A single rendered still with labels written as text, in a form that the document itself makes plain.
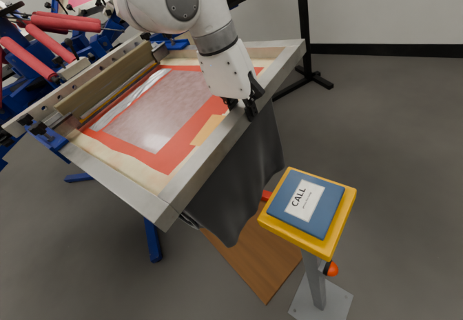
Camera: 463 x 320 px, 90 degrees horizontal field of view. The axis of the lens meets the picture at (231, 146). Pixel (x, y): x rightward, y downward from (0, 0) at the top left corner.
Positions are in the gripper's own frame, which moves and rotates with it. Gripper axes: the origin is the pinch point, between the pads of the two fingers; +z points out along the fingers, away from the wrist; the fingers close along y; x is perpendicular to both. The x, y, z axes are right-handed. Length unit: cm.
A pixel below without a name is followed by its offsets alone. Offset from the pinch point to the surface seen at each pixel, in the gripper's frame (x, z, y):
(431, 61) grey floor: 192, 104, 26
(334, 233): -14.7, 8.6, 24.5
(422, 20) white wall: 200, 74, 14
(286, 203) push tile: -14.1, 6.6, 16.3
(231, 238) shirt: -17.4, 44.4, -9.7
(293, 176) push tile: -8.5, 6.5, 15.0
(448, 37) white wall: 200, 88, 32
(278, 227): -17.9, 8.3, 16.4
